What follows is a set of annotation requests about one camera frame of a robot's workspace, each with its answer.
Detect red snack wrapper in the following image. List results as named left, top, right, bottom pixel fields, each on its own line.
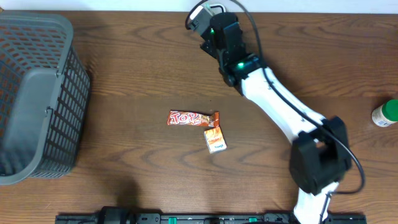
left=167, top=111, right=220, bottom=128

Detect dark grey plastic basket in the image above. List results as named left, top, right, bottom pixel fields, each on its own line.
left=1, top=11, right=91, bottom=185

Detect green lid jar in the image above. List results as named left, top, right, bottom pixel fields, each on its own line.
left=371, top=100, right=398, bottom=128

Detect orange small box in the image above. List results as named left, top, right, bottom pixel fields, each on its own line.
left=204, top=127, right=227, bottom=154

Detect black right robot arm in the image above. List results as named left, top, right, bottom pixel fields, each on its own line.
left=187, top=9, right=352, bottom=223

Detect white barcode scanner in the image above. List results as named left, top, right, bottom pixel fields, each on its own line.
left=206, top=3, right=226, bottom=14

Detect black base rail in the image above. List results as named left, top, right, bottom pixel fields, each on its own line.
left=55, top=205, right=368, bottom=224

